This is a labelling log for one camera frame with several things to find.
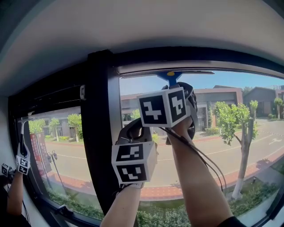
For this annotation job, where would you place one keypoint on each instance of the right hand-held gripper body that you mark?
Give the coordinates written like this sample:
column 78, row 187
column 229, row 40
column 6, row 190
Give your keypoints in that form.
column 155, row 110

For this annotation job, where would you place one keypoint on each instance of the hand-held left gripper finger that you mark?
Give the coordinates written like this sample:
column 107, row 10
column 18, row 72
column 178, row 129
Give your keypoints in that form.
column 124, row 130
column 148, row 135

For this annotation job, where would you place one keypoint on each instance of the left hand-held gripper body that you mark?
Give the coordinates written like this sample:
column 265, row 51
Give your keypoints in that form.
column 133, row 164

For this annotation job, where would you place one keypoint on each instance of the blue squeegee with brass blade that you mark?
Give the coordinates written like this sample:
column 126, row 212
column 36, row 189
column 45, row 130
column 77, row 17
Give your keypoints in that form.
column 170, row 77

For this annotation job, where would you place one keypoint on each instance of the large window glass pane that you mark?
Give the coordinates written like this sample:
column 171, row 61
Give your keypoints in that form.
column 222, row 82

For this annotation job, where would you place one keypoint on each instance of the person's left forearm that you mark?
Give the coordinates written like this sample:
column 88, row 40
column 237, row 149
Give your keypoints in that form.
column 124, row 206

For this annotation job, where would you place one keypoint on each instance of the person's right forearm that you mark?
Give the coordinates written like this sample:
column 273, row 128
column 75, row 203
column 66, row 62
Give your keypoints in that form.
column 195, row 177

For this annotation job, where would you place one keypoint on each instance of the long dark grey building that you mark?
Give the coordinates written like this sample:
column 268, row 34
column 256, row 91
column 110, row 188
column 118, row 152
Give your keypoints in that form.
column 217, row 93

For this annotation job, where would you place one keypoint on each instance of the row of small street trees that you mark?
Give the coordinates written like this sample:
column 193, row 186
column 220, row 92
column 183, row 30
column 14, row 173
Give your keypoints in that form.
column 74, row 119

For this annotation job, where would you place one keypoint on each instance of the small white window latch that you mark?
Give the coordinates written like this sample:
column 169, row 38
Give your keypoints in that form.
column 82, row 92

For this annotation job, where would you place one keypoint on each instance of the narrow window glass pane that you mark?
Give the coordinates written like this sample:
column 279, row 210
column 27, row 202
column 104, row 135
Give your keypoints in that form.
column 66, row 155

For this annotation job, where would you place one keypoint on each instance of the black street lamp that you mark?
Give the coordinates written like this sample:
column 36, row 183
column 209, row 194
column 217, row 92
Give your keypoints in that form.
column 54, row 157

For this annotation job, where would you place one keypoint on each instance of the small grey gabled building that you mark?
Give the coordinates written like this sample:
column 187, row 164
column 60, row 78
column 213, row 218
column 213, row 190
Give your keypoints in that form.
column 261, row 97

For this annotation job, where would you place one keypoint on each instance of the red banner sign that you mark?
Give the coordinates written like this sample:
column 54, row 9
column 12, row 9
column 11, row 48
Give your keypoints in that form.
column 40, row 146

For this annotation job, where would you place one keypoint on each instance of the person's black sleeve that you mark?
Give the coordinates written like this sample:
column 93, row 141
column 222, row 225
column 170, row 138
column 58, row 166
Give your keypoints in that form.
column 233, row 222

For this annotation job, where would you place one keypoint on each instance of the black window frame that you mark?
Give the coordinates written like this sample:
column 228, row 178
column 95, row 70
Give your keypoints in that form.
column 97, row 110

